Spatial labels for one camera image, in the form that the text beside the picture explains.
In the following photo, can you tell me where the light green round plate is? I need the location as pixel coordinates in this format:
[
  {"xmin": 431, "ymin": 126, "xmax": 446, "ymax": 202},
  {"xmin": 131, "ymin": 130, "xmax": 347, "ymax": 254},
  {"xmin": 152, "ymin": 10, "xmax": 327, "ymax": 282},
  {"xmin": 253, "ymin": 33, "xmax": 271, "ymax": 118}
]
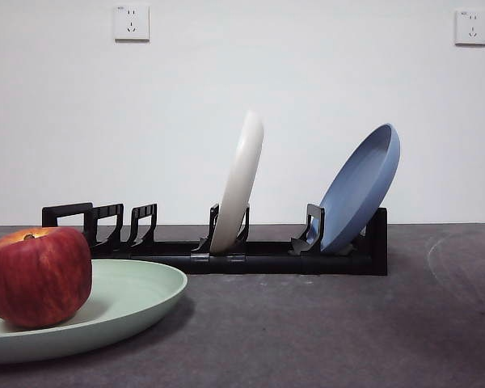
[{"xmin": 0, "ymin": 259, "xmax": 189, "ymax": 365}]

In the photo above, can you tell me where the red apple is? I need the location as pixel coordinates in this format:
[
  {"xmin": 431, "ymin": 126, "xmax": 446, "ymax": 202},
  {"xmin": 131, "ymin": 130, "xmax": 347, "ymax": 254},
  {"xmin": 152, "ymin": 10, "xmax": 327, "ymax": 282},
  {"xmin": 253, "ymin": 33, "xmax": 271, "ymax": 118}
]
[{"xmin": 0, "ymin": 226, "xmax": 93, "ymax": 328}]

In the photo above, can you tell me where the white round plate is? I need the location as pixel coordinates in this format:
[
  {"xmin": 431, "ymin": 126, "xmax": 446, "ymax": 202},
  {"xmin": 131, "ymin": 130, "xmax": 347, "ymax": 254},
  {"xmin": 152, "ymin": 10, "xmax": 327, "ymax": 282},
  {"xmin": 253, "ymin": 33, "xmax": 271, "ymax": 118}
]
[{"xmin": 209, "ymin": 109, "xmax": 265, "ymax": 252}]

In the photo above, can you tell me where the black plate rack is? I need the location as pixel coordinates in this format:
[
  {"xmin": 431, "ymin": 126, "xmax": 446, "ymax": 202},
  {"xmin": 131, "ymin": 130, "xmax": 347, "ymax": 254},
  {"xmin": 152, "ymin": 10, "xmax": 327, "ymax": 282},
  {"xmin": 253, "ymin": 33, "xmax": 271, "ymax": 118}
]
[{"xmin": 41, "ymin": 201, "xmax": 389, "ymax": 277}]

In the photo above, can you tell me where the blue round plate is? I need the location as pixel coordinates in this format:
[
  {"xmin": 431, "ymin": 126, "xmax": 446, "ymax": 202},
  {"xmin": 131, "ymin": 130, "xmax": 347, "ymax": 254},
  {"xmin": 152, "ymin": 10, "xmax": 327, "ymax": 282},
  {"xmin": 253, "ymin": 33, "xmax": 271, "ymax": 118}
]
[{"xmin": 318, "ymin": 123, "xmax": 401, "ymax": 255}]

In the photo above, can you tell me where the white wall socket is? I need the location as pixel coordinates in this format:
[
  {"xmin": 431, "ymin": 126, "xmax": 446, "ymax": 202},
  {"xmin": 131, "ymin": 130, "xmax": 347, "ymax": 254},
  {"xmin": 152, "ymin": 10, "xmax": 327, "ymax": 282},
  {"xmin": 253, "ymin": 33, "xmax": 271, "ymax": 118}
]
[
  {"xmin": 454, "ymin": 9, "xmax": 485, "ymax": 47},
  {"xmin": 113, "ymin": 3, "xmax": 151, "ymax": 43}
]

